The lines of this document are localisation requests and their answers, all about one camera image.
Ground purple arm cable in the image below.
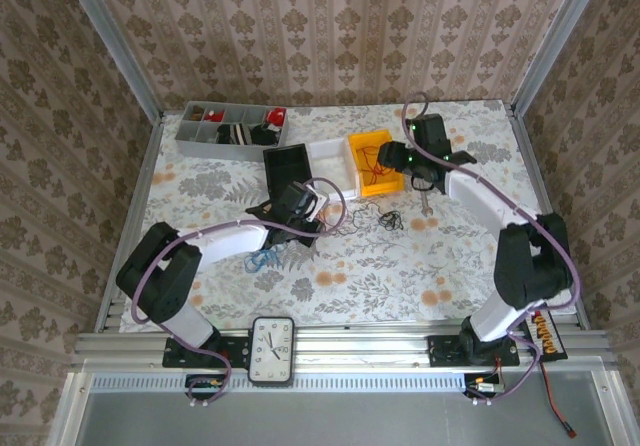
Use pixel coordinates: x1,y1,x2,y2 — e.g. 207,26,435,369
402,91,584,408
130,178,347,408

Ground white plastic bin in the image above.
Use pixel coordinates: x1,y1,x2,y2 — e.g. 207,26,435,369
307,137,362,203

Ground grey compartment organizer tray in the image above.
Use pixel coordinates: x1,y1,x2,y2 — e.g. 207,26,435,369
175,100,292,163

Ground white analog clock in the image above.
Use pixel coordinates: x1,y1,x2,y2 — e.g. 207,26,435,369
248,315,296,386

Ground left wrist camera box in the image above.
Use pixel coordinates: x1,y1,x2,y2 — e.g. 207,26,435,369
303,188,332,223

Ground small electronics module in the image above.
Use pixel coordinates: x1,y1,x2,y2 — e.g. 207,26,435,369
463,373,507,400
185,373,227,400

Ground blue cable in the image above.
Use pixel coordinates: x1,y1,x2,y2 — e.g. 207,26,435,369
243,246,285,273

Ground aluminium frame post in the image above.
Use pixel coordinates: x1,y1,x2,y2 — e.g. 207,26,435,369
57,0,166,120
512,0,609,117

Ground floral tablecloth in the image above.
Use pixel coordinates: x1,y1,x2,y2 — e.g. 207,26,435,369
122,99,586,325

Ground black white striped bundle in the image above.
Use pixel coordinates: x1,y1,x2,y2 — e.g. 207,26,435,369
217,122,253,146

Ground slotted cable duct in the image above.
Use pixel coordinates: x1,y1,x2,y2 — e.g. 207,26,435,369
92,373,469,392

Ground aluminium front rail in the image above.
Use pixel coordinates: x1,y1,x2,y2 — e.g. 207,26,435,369
72,328,616,370

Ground thin red wire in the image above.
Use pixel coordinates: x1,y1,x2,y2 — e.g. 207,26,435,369
542,360,577,438

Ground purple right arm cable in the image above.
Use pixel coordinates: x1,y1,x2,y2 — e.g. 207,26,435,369
402,91,584,408

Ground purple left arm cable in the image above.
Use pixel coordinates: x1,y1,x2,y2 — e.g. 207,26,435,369
130,178,347,408

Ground yellow plastic bin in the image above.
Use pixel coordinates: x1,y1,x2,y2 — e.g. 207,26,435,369
347,129,407,199

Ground black plastic bin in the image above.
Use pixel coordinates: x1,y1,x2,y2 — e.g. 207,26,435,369
263,143,315,205

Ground board with orange connectors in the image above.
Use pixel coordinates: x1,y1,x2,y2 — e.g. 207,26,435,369
524,310,570,362

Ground black cable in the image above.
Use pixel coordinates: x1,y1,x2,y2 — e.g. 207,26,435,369
330,203,405,238

